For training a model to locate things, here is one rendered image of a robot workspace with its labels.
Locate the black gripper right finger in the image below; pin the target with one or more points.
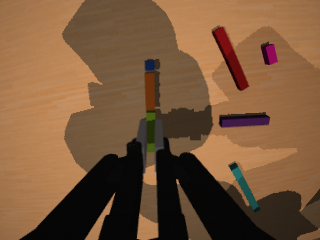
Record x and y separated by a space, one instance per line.
220 214

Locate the orange rod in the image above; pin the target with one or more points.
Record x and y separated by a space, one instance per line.
150 90

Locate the lime green rod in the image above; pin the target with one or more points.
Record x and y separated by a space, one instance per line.
150 119

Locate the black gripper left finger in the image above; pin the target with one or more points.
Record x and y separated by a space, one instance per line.
74 217

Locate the short magenta block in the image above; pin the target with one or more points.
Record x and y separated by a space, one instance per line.
269 54

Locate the turquoise rod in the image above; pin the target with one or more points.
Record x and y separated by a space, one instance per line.
245 188

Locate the dark red rod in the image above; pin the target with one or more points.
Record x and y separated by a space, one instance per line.
230 58

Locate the purple rod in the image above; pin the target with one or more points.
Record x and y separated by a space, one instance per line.
241 121

